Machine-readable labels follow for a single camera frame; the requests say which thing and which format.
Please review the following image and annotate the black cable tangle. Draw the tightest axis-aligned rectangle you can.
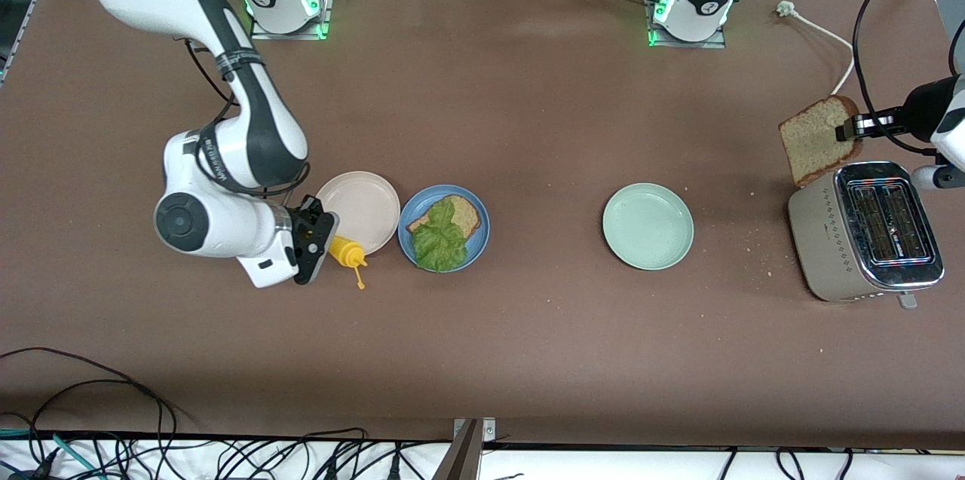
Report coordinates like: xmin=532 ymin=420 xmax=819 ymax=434
xmin=0 ymin=348 xmax=528 ymax=480

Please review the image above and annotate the green lettuce leaf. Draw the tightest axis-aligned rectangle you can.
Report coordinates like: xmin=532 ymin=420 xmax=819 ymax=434
xmin=411 ymin=199 xmax=470 ymax=272

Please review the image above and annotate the aluminium bracket post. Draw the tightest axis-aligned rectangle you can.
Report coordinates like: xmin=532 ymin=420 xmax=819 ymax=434
xmin=431 ymin=417 xmax=497 ymax=480

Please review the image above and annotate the brown bread slice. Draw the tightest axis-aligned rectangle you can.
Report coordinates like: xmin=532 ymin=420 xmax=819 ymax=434
xmin=779 ymin=94 xmax=864 ymax=188
xmin=407 ymin=194 xmax=483 ymax=241

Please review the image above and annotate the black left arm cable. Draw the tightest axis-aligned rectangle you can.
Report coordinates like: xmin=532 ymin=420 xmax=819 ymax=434
xmin=851 ymin=0 xmax=965 ymax=158

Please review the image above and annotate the white toaster power cable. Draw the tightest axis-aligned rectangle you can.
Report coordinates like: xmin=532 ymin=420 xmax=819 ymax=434
xmin=777 ymin=1 xmax=856 ymax=98

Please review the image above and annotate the yellow mustard squeeze bottle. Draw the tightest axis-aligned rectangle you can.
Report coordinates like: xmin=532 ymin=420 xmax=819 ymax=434
xmin=329 ymin=235 xmax=369 ymax=290

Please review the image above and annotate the teal cable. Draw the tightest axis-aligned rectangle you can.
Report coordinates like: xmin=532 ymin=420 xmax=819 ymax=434
xmin=0 ymin=427 xmax=103 ymax=480

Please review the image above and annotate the mint green round plate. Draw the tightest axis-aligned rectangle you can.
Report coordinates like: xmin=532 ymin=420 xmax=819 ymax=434
xmin=602 ymin=183 xmax=695 ymax=271

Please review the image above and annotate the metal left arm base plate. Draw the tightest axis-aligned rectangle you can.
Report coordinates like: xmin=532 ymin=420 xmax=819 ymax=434
xmin=645 ymin=0 xmax=729 ymax=50

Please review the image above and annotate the blue round plate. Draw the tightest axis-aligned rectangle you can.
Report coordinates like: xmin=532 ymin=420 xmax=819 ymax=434
xmin=397 ymin=185 xmax=491 ymax=273

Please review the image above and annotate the silver beige toaster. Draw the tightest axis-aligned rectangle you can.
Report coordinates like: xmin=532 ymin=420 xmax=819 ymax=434
xmin=788 ymin=161 xmax=945 ymax=310

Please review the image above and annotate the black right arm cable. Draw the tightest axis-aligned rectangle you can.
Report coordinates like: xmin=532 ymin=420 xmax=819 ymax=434
xmin=177 ymin=35 xmax=311 ymax=198

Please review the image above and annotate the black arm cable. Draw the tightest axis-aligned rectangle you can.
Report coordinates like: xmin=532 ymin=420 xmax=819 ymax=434
xmin=851 ymin=0 xmax=965 ymax=158
xmin=177 ymin=35 xmax=311 ymax=198

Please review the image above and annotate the beige round plate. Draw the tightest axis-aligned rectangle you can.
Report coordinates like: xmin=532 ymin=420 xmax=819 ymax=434
xmin=315 ymin=171 xmax=401 ymax=256

